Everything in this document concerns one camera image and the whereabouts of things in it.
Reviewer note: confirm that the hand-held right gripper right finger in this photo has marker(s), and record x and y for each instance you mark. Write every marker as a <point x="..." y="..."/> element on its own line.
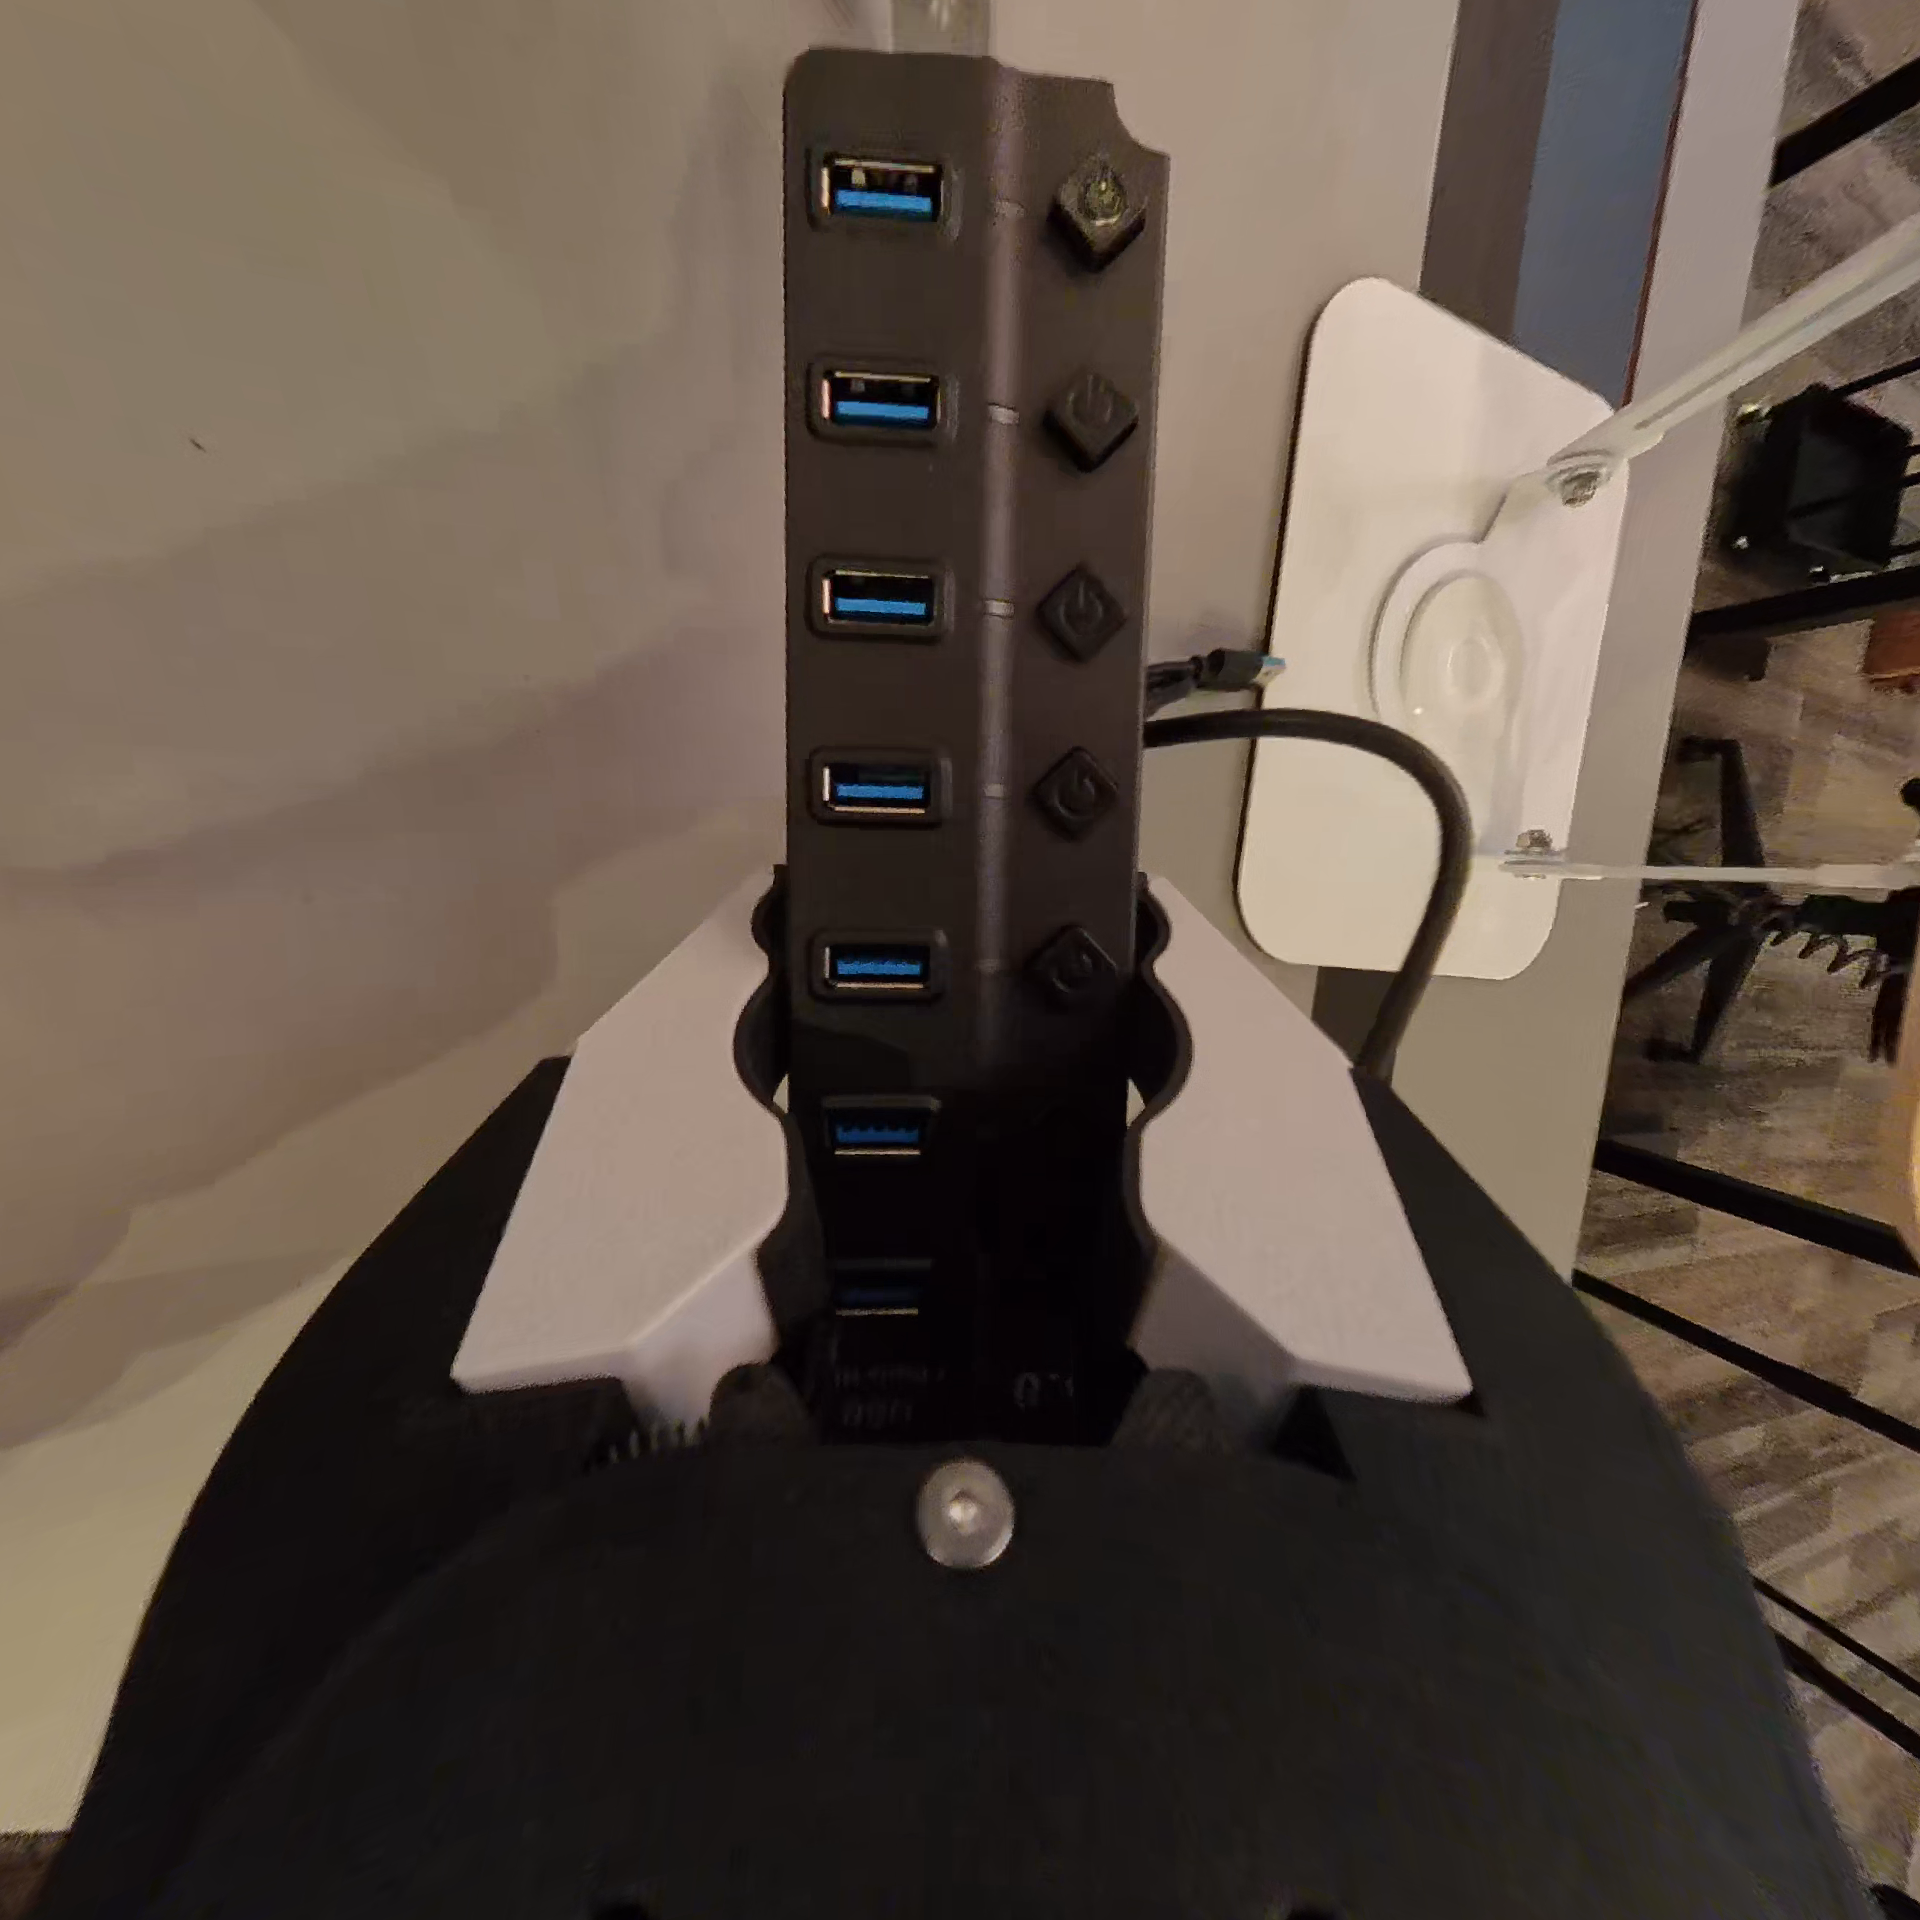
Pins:
<point x="1290" y="1230"/>

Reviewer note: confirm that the black usb hub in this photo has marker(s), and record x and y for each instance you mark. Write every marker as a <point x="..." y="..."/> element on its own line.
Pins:
<point x="990" y="450"/>

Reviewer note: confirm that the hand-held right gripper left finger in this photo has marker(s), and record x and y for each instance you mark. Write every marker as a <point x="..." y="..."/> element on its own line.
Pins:
<point x="630" y="1200"/>

